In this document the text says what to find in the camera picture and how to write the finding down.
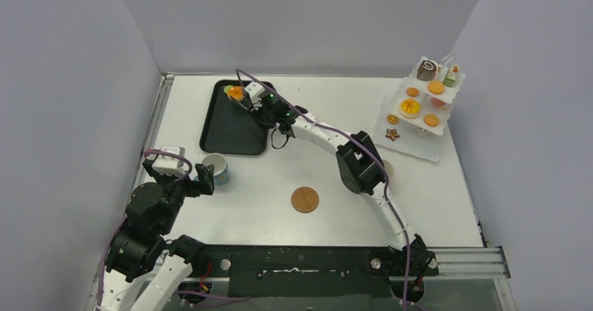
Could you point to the pink ceramic cup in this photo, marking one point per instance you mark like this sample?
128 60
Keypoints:
389 169

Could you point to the metal serving tongs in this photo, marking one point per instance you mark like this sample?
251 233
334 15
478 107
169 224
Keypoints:
246 103

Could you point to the brown star cookie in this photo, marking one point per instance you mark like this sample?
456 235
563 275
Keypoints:
392 134

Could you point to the pink strawberry cake slice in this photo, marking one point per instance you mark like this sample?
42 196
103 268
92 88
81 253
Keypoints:
437 103

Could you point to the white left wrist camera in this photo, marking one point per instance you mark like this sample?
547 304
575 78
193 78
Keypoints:
167 165

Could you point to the blue patterned ceramic cup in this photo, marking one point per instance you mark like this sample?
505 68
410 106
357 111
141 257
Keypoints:
221 168

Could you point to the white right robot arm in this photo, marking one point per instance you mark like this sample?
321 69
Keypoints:
361 169

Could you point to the small patterned orange cookie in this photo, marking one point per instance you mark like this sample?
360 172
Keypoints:
392 119

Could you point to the near round wooden coaster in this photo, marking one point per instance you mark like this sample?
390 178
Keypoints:
305 199

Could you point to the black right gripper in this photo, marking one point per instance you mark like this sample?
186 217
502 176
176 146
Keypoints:
247 96

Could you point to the chocolate swirl roll cake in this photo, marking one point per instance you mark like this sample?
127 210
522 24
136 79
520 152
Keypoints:
427 70

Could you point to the small orange biscuit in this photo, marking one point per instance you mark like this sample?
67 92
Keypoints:
412 91

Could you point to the green layered cake slice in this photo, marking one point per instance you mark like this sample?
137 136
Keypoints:
451 76

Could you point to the orange macaron sandwich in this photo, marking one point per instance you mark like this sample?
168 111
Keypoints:
436 87

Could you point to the yellow fruit tart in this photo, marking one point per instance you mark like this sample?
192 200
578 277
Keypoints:
410 108

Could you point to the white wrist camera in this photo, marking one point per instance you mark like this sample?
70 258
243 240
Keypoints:
255 92
167 165

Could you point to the black serving tray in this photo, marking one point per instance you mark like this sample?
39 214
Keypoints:
228 129

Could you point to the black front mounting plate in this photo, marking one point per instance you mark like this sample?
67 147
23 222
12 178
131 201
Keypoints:
276 271

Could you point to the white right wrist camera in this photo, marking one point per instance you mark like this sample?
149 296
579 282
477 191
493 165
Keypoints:
255 92

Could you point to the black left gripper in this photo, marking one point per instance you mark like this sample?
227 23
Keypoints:
205 184

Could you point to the white three-tier dessert stand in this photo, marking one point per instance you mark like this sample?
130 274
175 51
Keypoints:
426 147

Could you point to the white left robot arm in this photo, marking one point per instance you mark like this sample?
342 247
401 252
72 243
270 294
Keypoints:
141 270

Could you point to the plain orange round cookie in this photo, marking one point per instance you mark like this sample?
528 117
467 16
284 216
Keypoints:
431 120

